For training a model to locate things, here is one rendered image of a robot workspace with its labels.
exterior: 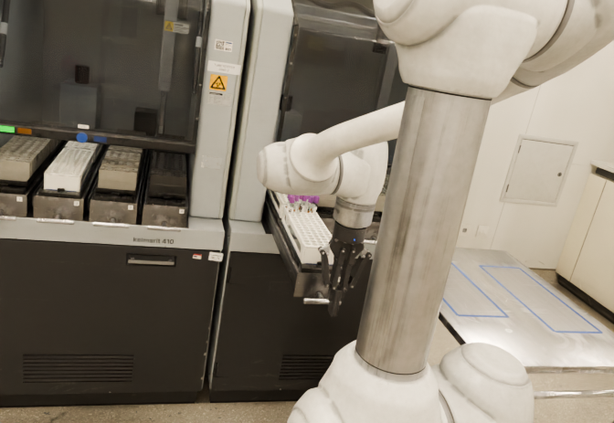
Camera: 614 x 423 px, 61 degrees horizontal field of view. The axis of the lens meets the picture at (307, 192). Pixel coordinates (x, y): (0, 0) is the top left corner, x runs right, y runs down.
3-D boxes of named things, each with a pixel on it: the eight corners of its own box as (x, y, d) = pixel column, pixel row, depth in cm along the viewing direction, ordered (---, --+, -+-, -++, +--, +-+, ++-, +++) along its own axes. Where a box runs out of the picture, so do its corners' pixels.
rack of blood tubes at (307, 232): (280, 224, 164) (283, 206, 162) (310, 226, 167) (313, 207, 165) (301, 268, 137) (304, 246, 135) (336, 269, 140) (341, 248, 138)
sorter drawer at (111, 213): (113, 159, 219) (114, 138, 216) (147, 163, 223) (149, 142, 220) (86, 227, 153) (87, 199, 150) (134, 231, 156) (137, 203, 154)
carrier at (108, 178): (136, 188, 166) (138, 171, 165) (136, 191, 165) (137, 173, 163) (98, 185, 163) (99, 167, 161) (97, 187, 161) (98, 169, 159)
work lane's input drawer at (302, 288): (256, 204, 198) (259, 181, 195) (291, 206, 201) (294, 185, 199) (296, 306, 131) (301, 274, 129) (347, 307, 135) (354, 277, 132)
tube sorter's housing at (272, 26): (195, 276, 287) (234, -38, 238) (339, 282, 310) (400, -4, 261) (206, 417, 190) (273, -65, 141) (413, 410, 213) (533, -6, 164)
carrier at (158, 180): (185, 193, 171) (186, 175, 169) (185, 195, 169) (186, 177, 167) (148, 189, 167) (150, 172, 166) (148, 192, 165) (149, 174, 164)
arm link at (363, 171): (365, 191, 124) (315, 189, 118) (379, 127, 119) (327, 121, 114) (387, 207, 114) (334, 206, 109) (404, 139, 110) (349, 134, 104)
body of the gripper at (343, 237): (363, 217, 123) (355, 252, 126) (329, 215, 121) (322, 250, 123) (374, 229, 116) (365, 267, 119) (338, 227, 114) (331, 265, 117)
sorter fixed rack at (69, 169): (63, 164, 181) (63, 147, 180) (93, 167, 184) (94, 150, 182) (43, 193, 154) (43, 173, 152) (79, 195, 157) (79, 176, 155)
